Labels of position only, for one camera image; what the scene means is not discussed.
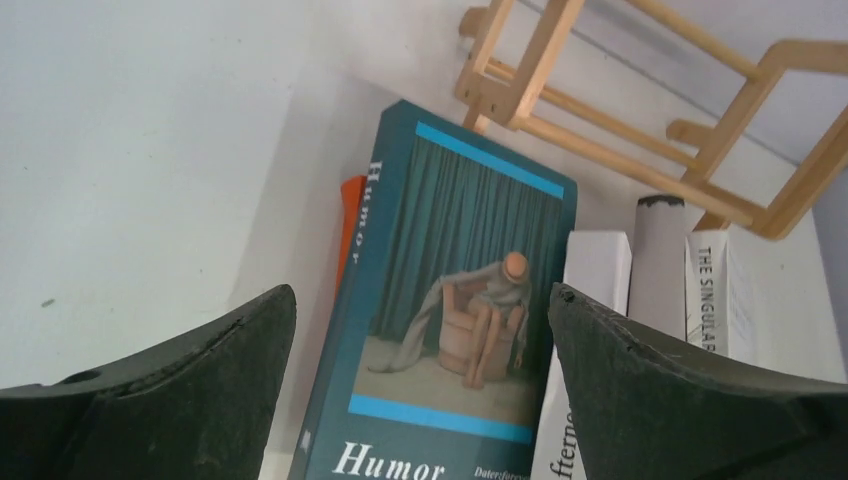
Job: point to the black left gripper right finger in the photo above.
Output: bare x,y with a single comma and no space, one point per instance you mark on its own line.
647,405

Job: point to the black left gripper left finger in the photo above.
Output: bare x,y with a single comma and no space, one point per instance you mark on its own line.
197,406

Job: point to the white Singularity palm book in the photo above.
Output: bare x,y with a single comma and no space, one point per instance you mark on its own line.
719,298

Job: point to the grey notebook with elastic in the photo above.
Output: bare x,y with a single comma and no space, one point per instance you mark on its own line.
657,284

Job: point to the white thick book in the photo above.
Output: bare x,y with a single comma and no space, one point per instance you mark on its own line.
598,263

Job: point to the teal Humor book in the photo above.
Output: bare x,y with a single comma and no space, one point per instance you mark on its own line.
438,349

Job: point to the orange book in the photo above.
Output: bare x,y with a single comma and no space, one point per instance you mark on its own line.
351,195

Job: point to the wooden book rack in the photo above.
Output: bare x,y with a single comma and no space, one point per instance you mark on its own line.
650,91

